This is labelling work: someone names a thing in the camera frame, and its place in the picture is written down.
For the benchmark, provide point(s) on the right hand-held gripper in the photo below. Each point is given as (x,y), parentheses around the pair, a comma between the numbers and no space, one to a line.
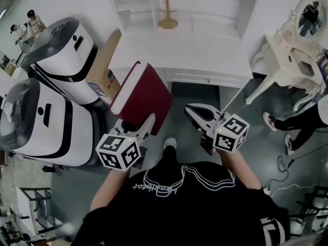
(230,134)

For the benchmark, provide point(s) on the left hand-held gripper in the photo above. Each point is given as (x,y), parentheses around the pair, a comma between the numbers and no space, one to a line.
(116,150)

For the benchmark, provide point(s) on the red hardcover book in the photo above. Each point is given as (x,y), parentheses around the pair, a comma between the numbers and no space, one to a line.
(146,96)

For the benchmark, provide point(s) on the person's right forearm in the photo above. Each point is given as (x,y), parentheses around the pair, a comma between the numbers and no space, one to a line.
(238,168)

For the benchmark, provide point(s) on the person's left forearm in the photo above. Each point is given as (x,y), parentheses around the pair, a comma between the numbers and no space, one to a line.
(107,186)

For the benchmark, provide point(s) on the white drawer front with knob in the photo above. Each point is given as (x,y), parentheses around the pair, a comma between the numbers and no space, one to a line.
(205,77)

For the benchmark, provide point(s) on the white desk with shelves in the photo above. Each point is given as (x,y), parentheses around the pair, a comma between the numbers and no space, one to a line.
(205,50)

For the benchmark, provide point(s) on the person's white shoe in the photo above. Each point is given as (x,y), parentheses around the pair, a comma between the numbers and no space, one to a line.
(170,143)

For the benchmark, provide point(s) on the person's leg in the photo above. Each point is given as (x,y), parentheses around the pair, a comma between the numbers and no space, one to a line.
(167,158)

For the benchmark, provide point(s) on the large cardboard box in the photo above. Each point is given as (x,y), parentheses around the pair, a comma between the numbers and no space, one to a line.
(103,60)

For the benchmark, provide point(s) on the person's black printed shirt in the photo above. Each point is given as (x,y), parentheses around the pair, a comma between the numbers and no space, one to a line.
(184,209)

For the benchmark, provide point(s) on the white ornate dressing table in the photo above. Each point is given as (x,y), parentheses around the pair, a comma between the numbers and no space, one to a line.
(287,60)

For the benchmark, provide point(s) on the wooden mug tree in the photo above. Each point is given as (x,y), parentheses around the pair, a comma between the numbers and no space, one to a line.
(167,19)

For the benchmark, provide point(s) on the white and grey appliance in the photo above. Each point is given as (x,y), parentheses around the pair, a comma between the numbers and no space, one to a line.
(43,127)
(61,58)

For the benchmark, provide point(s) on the white tissue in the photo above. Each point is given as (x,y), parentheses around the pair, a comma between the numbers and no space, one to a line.
(7,109)

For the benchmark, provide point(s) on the oval dressing table mirror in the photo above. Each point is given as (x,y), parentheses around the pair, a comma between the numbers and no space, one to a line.
(308,18)

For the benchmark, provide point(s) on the white metal rack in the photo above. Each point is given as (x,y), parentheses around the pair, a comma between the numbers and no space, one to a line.
(33,209)

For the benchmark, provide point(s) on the black metal rack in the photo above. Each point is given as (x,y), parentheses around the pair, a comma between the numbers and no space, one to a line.
(312,209)

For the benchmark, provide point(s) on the small cardboard box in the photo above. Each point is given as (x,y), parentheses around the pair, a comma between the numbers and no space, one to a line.
(10,68)

